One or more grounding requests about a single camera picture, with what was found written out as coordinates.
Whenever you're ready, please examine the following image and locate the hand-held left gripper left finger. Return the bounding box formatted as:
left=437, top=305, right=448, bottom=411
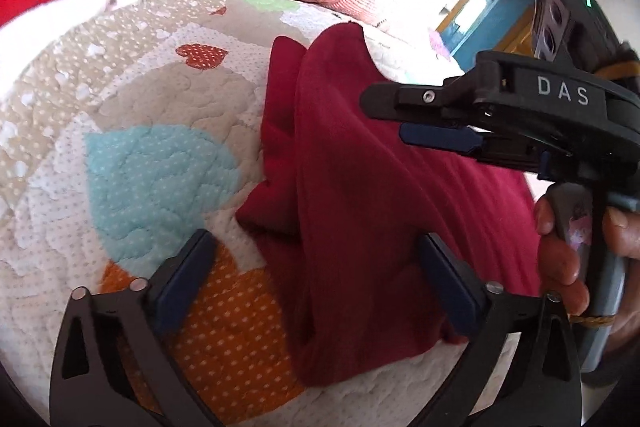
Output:
left=50, top=228, right=223, bottom=427

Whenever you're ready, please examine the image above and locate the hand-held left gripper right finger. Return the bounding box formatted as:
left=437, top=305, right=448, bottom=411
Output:
left=419, top=233, right=583, bottom=427

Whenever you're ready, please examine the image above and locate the maroon sweatshirt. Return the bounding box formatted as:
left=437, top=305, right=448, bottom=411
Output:
left=235, top=23, right=546, bottom=388

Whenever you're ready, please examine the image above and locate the person's right hand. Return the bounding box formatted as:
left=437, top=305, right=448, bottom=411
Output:
left=533, top=196, right=640, bottom=350

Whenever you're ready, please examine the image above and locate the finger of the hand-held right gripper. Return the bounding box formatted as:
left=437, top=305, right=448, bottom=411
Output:
left=361, top=76, right=482, bottom=124
left=399, top=123, right=542, bottom=178

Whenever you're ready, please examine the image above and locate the patchwork quilted bedspread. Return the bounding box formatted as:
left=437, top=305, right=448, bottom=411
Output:
left=0, top=0, right=551, bottom=427

